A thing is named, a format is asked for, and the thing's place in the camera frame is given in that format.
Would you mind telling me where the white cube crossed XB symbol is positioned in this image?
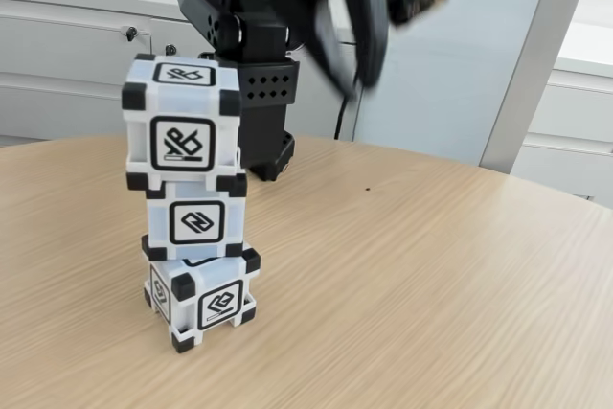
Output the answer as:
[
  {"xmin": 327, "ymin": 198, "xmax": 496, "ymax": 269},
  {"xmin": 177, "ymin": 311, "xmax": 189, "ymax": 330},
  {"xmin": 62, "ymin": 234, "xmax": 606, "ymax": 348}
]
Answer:
[{"xmin": 121, "ymin": 53, "xmax": 249, "ymax": 199}]

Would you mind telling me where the white cube N-shaped symbol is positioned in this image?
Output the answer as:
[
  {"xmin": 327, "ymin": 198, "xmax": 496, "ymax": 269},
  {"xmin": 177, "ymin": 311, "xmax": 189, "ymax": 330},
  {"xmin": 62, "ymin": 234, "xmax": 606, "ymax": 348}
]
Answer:
[{"xmin": 143, "ymin": 178, "xmax": 249, "ymax": 261}]

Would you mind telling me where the white drawer cabinet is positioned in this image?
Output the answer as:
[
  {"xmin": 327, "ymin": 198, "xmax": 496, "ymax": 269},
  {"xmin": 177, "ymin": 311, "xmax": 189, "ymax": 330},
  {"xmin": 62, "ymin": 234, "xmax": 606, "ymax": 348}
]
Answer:
[{"xmin": 521, "ymin": 20, "xmax": 613, "ymax": 204}]

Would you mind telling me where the long white cabinet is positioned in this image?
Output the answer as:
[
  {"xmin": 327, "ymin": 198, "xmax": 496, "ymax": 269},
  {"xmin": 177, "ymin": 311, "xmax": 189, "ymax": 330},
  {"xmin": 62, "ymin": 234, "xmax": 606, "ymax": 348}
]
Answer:
[{"xmin": 0, "ymin": 0, "xmax": 375, "ymax": 147}]

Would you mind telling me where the white cube G-shaped symbol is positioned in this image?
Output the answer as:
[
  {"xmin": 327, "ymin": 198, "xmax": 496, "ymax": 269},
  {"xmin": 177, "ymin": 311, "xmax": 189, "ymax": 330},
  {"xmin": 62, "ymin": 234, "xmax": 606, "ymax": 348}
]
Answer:
[{"xmin": 140, "ymin": 235, "xmax": 262, "ymax": 355}]

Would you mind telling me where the black camera cable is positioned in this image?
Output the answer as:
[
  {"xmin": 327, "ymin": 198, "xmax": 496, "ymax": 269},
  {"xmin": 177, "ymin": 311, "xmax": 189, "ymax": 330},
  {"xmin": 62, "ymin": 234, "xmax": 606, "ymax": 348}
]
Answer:
[{"xmin": 332, "ymin": 71, "xmax": 363, "ymax": 141}]

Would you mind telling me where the grey metal post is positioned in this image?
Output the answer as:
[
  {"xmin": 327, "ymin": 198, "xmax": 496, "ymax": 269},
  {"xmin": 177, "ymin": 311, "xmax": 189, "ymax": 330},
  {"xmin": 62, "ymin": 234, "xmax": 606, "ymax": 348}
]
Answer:
[{"xmin": 480, "ymin": 0, "xmax": 603, "ymax": 175}]

